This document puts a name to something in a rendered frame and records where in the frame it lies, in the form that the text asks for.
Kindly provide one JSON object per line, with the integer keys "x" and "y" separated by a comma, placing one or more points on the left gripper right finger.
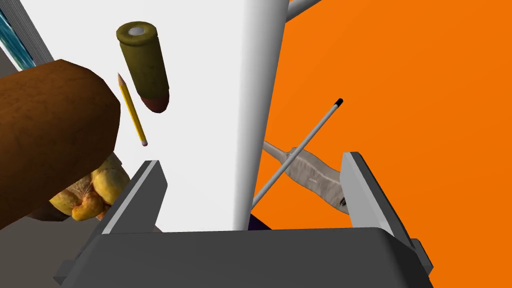
{"x": 366, "y": 196}

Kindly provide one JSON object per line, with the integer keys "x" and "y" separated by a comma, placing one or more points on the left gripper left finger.
{"x": 134, "y": 200}

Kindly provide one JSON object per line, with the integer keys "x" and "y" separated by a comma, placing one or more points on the yellow lumpy food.
{"x": 102, "y": 188}

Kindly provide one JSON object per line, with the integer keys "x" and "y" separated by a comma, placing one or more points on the grey curved knife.
{"x": 316, "y": 176}

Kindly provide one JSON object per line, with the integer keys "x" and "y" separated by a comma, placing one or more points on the grey pen black tip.
{"x": 308, "y": 138}

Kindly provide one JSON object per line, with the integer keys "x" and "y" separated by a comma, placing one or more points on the yellow pencil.
{"x": 132, "y": 110}

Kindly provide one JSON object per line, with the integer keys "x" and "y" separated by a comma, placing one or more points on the brown bread loaf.
{"x": 52, "y": 136}

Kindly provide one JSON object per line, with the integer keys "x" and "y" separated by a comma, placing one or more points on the white table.
{"x": 208, "y": 120}

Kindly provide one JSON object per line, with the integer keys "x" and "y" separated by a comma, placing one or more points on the olive green cylinder bottle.
{"x": 146, "y": 66}

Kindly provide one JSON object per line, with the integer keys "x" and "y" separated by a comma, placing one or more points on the blue picture grey frame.
{"x": 16, "y": 44}

